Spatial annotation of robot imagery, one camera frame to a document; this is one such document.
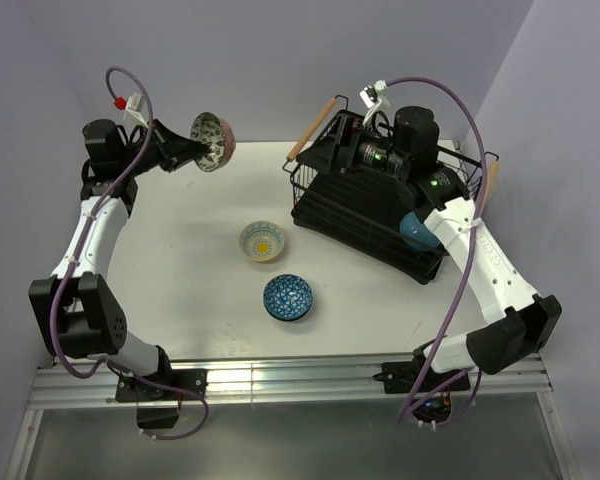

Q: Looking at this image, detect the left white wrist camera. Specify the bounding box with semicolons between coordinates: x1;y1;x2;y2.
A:
113;92;148;128

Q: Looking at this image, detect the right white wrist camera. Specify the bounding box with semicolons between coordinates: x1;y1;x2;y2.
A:
359;80;391;125

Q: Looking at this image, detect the blue triangle pattern bowl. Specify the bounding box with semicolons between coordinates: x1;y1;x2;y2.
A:
263;274;314;322

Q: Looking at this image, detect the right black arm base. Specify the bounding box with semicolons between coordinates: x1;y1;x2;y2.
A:
379;358;472;417

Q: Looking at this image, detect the right wooden rack handle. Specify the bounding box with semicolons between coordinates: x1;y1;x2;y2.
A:
481;160;500;211

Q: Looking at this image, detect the plain blue bowl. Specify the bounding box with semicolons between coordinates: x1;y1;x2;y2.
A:
399;212;441;252

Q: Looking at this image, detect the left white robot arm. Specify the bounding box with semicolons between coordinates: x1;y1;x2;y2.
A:
28;119;212;399

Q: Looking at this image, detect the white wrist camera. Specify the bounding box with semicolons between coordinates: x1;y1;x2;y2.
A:
359;80;391;125
113;92;148;128

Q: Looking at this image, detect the black wire dish rack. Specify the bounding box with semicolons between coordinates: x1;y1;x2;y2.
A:
283;96;501;285

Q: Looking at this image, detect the yellow blue sun bowl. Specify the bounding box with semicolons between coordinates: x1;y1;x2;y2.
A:
238;220;286;262

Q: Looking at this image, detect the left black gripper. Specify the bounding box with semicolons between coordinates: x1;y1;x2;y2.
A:
120;119;209;177

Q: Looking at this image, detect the aluminium mounting rail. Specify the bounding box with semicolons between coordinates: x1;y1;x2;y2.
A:
27;349;553;412

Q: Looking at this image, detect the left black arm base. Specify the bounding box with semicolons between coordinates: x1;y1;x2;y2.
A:
114;368;209;438

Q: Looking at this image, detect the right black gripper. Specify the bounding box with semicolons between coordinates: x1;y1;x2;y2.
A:
295;114;409;179

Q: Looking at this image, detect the wooden rack handle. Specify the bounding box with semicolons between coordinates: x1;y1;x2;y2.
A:
481;160;500;211
286;97;337;162

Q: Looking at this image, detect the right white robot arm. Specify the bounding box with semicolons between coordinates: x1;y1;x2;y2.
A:
328;106;562;390

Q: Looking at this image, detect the left wooden rack handle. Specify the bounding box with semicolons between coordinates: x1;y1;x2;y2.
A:
286;97;337;162

